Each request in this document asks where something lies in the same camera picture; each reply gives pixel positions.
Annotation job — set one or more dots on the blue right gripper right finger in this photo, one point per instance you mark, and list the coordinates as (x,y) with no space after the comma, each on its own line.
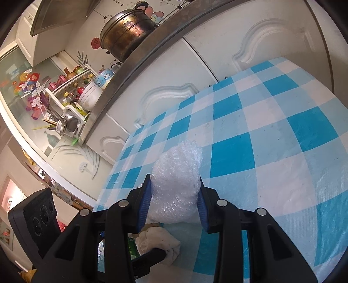
(202,209)

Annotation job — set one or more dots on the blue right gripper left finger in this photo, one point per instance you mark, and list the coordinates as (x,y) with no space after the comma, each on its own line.
(144,203)

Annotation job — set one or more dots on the white bubble wrap ball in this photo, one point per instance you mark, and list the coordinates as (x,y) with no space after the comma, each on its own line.
(175,183)

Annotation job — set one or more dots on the white kitchen cabinets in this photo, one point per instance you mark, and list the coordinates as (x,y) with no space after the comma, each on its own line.
(239,38)

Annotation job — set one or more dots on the crumpled white tissue wad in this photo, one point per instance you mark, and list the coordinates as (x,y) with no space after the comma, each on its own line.
(158,237)

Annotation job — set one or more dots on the green white snack packet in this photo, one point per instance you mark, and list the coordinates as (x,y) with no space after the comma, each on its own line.
(133,248)

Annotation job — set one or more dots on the clear plastic bag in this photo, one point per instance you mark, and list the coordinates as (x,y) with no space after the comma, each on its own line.
(100,257)

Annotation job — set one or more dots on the blue white checkered tablecloth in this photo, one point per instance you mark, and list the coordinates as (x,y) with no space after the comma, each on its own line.
(271,136)

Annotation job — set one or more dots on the steel countertop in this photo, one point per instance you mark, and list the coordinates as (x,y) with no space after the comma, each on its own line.
(153,46)

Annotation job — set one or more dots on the stacked white bowls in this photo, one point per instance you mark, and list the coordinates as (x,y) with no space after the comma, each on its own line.
(90,96)

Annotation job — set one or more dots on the blue cartoon mug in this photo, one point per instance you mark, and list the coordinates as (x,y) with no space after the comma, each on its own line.
(104,78)

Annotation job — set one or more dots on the white dish rack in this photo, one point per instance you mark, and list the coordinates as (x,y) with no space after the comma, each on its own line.
(63,101)

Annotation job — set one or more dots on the large bronze cooking pot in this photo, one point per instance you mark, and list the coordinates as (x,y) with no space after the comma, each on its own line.
(125,31)

